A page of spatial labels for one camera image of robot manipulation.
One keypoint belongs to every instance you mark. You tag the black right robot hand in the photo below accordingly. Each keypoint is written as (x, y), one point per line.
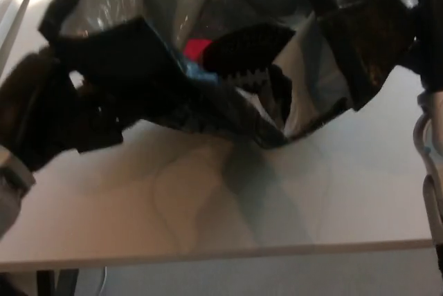
(431, 33)

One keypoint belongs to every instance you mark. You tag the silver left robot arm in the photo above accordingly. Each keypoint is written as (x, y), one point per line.
(12, 185)

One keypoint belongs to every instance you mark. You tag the blue item inside bag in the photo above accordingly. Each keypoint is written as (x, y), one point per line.
(202, 74)

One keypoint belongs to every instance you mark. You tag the black printed plastic shopping bag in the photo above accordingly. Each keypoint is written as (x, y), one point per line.
(145, 61)

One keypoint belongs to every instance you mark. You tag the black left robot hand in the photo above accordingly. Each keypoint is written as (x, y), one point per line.
(34, 112)

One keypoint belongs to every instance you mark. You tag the black ridged shoe sole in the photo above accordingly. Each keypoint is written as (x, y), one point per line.
(242, 47)

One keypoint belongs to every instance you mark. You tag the dark desk leg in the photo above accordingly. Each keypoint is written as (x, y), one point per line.
(45, 284)

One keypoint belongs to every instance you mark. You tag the red item inside bag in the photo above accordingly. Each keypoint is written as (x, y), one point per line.
(195, 50)

